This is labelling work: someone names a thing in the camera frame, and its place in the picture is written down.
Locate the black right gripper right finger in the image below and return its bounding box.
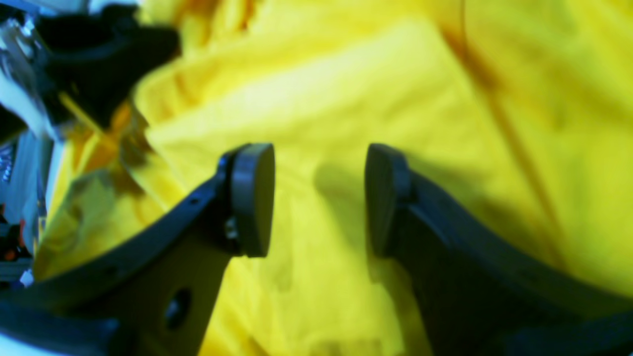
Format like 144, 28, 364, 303
365, 143, 633, 356

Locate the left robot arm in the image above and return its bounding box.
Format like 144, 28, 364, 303
1, 0, 180, 289

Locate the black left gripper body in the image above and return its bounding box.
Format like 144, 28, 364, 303
35, 5, 180, 129

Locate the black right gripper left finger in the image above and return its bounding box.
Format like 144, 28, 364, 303
1, 143, 275, 356

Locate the orange yellow t-shirt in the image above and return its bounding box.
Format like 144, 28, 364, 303
33, 0, 633, 356

